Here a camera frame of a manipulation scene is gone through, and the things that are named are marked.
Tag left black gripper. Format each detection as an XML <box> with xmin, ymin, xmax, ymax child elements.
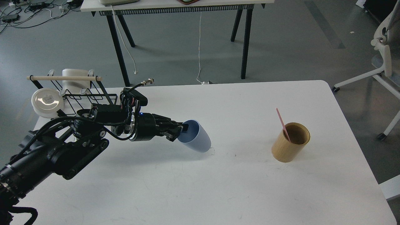
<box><xmin>129</xmin><ymin>113</ymin><xmax>189</xmax><ymax>142</ymax></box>

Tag blue plastic cup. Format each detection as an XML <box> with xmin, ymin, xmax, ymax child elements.
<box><xmin>177</xmin><ymin>120</ymin><xmax>211</xmax><ymax>153</ymax></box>

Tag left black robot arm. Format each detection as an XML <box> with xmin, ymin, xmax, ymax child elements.
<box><xmin>0</xmin><ymin>79</ymin><xmax>189</xmax><ymax>225</ymax></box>

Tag white mug on rack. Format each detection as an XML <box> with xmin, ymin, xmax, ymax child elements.
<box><xmin>60</xmin><ymin>69</ymin><xmax>92</xmax><ymax>96</ymax></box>

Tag bamboo cylinder holder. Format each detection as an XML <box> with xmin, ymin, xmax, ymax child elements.
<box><xmin>271</xmin><ymin>122</ymin><xmax>311</xmax><ymax>163</ymax></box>

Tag white round lidded container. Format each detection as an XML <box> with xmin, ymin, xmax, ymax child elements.
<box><xmin>31</xmin><ymin>88</ymin><xmax>64</xmax><ymax>119</ymax></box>

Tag white background table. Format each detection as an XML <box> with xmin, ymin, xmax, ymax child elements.
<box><xmin>80</xmin><ymin>0</ymin><xmax>274</xmax><ymax>87</ymax></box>

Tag white table edge corner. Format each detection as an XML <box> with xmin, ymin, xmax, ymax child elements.
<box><xmin>379</xmin><ymin>175</ymin><xmax>400</xmax><ymax>201</ymax></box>

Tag white office chair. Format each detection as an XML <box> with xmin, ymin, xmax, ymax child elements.
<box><xmin>331</xmin><ymin>0</ymin><xmax>400</xmax><ymax>142</ymax></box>

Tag white hanging cable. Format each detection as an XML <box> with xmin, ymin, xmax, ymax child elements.
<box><xmin>196</xmin><ymin>12</ymin><xmax>213</xmax><ymax>85</ymax></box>

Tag white braided cable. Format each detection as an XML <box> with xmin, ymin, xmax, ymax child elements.
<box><xmin>110</xmin><ymin>5</ymin><xmax>138</xmax><ymax>75</ymax></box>

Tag black wire dish rack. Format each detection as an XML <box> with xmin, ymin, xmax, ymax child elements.
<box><xmin>27</xmin><ymin>70</ymin><xmax>117</xmax><ymax>117</ymax></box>

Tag floor cables and adapters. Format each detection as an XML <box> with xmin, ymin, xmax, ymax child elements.
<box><xmin>0</xmin><ymin>0</ymin><xmax>84</xmax><ymax>32</ymax></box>

